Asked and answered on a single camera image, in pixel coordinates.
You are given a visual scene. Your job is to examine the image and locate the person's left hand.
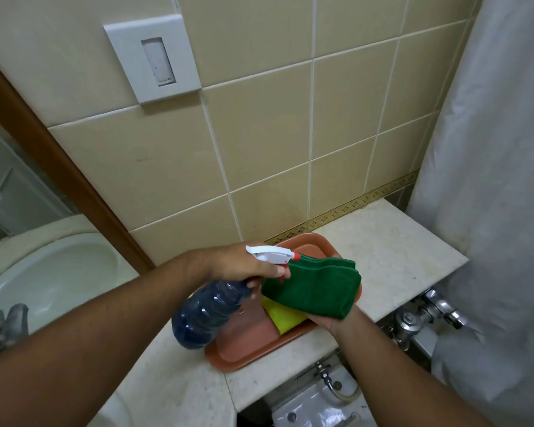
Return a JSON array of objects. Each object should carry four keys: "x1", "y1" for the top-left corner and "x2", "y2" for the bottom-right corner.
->
[{"x1": 188, "y1": 243, "x2": 292, "y2": 289}]

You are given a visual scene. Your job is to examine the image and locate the person's right hand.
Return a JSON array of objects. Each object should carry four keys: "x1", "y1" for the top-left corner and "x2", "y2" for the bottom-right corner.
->
[{"x1": 306, "y1": 303, "x2": 368, "y2": 339}]

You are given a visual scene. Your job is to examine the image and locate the green microfiber cloth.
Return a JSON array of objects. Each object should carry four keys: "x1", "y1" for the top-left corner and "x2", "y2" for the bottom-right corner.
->
[{"x1": 261, "y1": 255, "x2": 362, "y2": 320}]

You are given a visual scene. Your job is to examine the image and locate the blue spray bottle white trigger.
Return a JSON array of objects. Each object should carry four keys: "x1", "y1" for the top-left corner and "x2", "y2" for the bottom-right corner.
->
[{"x1": 171, "y1": 245, "x2": 301, "y2": 350}]

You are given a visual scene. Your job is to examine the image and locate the person's left forearm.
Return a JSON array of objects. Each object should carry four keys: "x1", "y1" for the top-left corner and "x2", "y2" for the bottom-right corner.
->
[{"x1": 0, "y1": 251, "x2": 214, "y2": 427}]

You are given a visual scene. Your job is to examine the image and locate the person's right forearm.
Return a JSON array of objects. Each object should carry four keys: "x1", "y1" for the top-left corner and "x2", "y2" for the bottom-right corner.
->
[{"x1": 332, "y1": 307, "x2": 495, "y2": 427}]

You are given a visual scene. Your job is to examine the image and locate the yellow folded cloth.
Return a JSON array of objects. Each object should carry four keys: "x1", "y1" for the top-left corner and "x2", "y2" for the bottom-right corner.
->
[{"x1": 261, "y1": 296, "x2": 309, "y2": 336}]

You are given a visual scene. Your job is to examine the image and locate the terracotta plastic tray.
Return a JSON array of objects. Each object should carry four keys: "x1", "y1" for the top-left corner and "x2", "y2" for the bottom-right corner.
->
[{"x1": 205, "y1": 233, "x2": 363, "y2": 373}]

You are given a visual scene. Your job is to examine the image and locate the chrome toilet flush valve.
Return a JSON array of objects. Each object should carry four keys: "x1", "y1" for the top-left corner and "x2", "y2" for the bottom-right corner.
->
[{"x1": 385, "y1": 289, "x2": 469, "y2": 351}]

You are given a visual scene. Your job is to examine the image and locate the white ceramic sink basin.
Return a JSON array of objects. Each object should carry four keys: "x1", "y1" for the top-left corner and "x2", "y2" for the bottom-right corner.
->
[{"x1": 0, "y1": 233, "x2": 139, "y2": 334}]

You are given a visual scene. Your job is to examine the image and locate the white shower curtain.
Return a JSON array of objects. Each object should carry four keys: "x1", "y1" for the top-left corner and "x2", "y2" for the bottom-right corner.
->
[{"x1": 405, "y1": 0, "x2": 534, "y2": 427}]

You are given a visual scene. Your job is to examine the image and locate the chrome sink faucet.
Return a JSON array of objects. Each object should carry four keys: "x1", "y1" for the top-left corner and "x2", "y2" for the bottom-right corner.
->
[{"x1": 0, "y1": 303, "x2": 30, "y2": 358}]

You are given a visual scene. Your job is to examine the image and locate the chrome bidet hose fitting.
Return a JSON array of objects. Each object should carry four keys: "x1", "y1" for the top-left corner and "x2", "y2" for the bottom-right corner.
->
[{"x1": 314, "y1": 362, "x2": 362, "y2": 404}]

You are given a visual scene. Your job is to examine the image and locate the white wall switch plate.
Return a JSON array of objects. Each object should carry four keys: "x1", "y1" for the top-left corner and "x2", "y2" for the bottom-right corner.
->
[{"x1": 103, "y1": 13, "x2": 203, "y2": 105}]

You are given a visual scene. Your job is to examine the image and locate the wood framed wall mirror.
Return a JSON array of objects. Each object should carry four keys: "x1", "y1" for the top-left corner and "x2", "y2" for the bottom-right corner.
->
[{"x1": 0, "y1": 49, "x2": 155, "y2": 274}]

